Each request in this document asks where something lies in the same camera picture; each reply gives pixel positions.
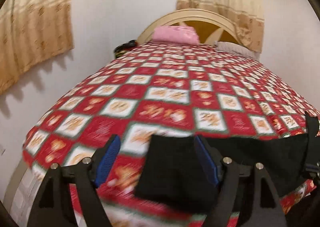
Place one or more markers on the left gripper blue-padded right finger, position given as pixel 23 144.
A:
pixel 260 203

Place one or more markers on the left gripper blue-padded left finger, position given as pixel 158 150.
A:
pixel 53 203

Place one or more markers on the black pants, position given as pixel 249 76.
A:
pixel 173 174

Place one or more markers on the striped grey pillow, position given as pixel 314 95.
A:
pixel 236 49

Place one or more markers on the red christmas patchwork bedspread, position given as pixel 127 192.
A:
pixel 173 91

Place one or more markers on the cream wooden headboard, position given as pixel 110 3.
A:
pixel 209 26

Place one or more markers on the black object beside bed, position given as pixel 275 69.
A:
pixel 122 49

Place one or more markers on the pink pillow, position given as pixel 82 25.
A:
pixel 176 34

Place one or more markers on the beige curtain on side wall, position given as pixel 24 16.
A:
pixel 32 31

